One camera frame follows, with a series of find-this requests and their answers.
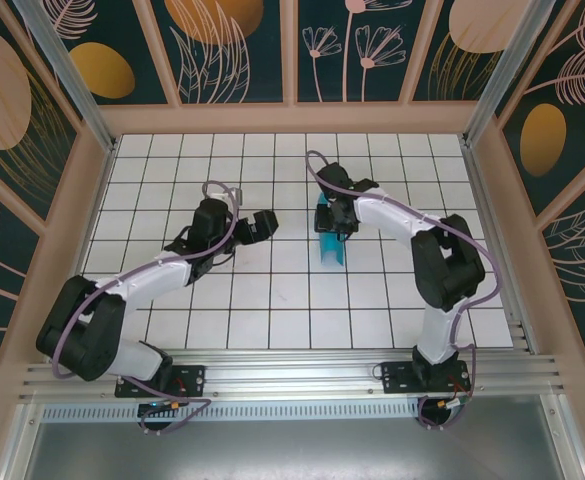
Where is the aluminium corner post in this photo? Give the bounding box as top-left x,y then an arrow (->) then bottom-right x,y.
463,0 -> 559,147
14,0 -> 118,151

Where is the teal blue cloth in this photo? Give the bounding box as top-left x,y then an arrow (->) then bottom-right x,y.
315,194 -> 347,267

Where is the perforated metal cable tray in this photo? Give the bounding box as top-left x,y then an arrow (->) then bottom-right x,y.
41,403 -> 423,421

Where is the aluminium front rail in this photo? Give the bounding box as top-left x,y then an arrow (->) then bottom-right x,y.
19,349 -> 566,401

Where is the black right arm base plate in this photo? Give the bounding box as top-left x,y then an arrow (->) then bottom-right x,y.
379,360 -> 472,396

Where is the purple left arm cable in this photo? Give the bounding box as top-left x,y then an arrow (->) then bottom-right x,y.
50,179 -> 243,437

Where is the grey metal panel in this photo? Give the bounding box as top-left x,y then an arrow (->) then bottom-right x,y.
21,419 -> 568,480

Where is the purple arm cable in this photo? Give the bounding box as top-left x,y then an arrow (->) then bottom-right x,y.
304,149 -> 496,432
50,179 -> 243,437

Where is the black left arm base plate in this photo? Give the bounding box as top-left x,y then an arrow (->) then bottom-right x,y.
115,363 -> 207,399

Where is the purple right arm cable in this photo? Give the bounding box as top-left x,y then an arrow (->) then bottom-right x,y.
304,149 -> 496,432

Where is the aluminium side rail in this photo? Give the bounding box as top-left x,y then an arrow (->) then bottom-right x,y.
464,142 -> 543,356
46,139 -> 119,361

